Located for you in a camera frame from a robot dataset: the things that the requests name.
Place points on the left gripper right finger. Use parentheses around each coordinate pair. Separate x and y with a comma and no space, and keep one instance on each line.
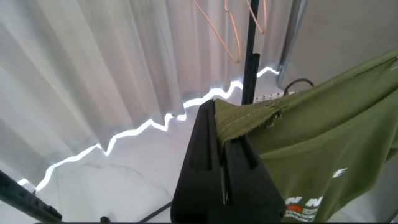
(248,186)

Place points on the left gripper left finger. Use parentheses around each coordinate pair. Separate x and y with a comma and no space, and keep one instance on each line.
(199,174)

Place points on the green printed shirt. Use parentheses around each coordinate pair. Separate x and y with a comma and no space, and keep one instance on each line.
(326,130)

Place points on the white laundry basket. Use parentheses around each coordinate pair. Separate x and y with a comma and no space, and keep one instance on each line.
(270,98)

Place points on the black clothes rack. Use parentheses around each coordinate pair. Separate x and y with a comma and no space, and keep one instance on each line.
(250,77)

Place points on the white curtain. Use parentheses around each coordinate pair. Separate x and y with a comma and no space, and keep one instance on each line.
(93,77)

